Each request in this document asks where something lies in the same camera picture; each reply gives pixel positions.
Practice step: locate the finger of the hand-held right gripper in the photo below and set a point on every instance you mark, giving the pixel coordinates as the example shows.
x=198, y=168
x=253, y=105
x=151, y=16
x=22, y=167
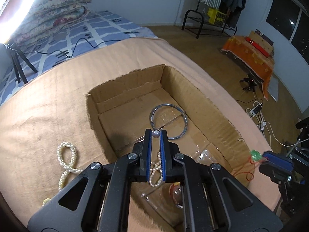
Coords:
x=277, y=158
x=272, y=171

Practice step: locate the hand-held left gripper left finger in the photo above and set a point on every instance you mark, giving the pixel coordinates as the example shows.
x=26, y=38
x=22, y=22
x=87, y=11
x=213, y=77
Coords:
x=147, y=154

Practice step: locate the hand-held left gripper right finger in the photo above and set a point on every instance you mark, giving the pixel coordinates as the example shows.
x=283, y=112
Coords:
x=163, y=154

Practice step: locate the single pearl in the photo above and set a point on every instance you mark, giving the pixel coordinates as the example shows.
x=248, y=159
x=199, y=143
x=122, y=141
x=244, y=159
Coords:
x=156, y=134

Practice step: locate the cardboard box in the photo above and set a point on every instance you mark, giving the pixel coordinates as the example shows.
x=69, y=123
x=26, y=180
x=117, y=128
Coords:
x=217, y=120

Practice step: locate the white power strip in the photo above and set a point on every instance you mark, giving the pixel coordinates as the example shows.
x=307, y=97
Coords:
x=256, y=110

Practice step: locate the grey flat panel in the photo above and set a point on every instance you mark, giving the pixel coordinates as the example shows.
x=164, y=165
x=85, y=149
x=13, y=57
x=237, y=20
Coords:
x=274, y=89

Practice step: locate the black gadget on floor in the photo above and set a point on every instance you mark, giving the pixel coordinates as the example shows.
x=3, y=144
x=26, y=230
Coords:
x=248, y=83

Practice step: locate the orange covered table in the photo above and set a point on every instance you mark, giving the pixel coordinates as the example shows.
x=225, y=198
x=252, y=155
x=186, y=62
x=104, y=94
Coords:
x=246, y=53

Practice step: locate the tan blanket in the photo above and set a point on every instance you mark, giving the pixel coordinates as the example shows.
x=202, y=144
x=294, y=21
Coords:
x=48, y=101

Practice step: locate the long red box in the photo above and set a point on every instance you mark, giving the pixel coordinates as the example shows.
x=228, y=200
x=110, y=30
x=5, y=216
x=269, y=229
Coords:
x=256, y=44

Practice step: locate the wooden board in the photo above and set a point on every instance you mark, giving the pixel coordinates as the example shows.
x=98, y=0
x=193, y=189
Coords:
x=258, y=40

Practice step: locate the dark brown box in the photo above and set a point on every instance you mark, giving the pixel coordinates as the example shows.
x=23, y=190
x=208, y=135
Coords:
x=265, y=38

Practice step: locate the blue patterned bed sheet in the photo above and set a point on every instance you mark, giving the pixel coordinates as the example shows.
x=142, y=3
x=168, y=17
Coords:
x=108, y=31

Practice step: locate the black clothes rack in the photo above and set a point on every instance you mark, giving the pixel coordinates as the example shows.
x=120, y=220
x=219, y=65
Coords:
x=185, y=17

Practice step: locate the window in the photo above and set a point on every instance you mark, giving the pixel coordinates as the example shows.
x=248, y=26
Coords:
x=284, y=17

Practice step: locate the yellow crate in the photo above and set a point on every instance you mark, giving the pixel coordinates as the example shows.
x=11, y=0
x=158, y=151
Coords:
x=216, y=17

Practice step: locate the black tripod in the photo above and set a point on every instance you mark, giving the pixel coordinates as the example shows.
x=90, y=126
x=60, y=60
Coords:
x=18, y=65

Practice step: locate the folded red floral quilt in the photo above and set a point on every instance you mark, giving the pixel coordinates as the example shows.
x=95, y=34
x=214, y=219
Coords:
x=48, y=26

